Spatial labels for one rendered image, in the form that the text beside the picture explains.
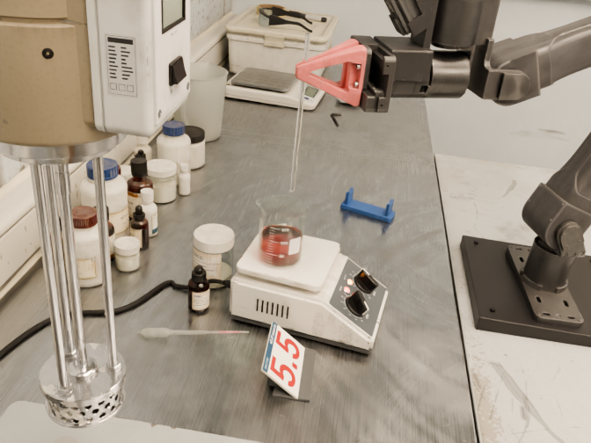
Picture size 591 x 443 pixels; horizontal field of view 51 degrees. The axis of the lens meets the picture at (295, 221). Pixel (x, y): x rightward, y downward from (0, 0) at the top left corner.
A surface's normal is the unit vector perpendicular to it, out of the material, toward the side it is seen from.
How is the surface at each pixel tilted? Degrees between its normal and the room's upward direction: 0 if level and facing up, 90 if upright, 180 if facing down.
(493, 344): 0
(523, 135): 90
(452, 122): 90
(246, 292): 90
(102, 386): 0
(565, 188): 67
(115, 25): 90
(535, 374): 0
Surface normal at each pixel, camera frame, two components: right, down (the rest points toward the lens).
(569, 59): 0.33, 0.49
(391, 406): 0.09, -0.87
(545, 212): -0.86, -0.33
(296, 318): -0.28, 0.45
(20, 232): 0.99, 0.15
